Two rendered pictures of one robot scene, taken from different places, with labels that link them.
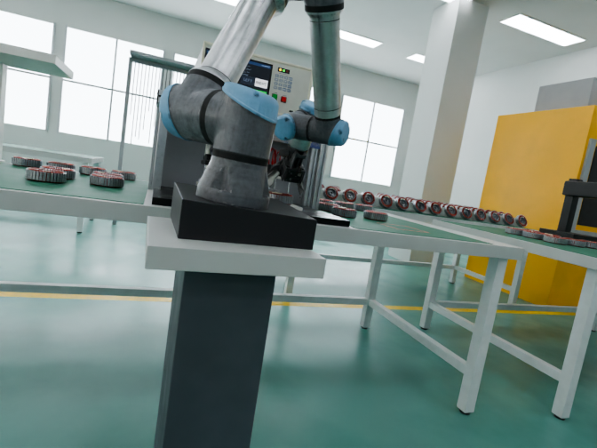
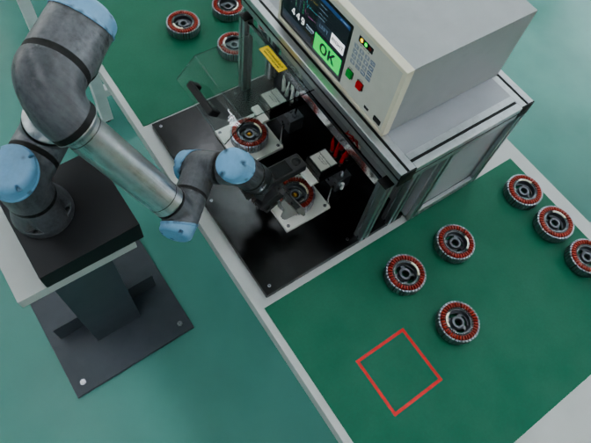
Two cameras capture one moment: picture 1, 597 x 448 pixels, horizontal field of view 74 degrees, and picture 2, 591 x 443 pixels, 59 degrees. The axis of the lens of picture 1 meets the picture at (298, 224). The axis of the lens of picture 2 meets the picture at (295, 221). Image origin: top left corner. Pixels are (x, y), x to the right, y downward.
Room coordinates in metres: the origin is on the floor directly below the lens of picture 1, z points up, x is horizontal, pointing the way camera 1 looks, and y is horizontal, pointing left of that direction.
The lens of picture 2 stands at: (1.18, -0.61, 2.06)
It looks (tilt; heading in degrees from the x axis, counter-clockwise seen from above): 62 degrees down; 65
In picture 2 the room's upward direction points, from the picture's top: 13 degrees clockwise
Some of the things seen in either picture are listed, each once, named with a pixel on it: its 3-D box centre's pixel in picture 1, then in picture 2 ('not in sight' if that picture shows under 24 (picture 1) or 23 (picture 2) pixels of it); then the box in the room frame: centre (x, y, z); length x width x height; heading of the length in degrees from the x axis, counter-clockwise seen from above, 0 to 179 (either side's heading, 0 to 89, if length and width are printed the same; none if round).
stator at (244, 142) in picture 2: not in sight; (249, 134); (1.39, 0.32, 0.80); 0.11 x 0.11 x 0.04
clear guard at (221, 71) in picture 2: not in sight; (255, 79); (1.40, 0.31, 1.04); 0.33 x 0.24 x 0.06; 21
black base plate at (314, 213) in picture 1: (244, 204); (274, 170); (1.45, 0.21, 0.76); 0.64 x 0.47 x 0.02; 111
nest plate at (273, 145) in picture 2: not in sight; (249, 140); (1.39, 0.32, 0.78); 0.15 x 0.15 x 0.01; 21
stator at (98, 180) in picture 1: (107, 180); (234, 47); (1.42, 0.71, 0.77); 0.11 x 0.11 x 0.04
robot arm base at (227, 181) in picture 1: (236, 177); (37, 203); (0.82, 0.14, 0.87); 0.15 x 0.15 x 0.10
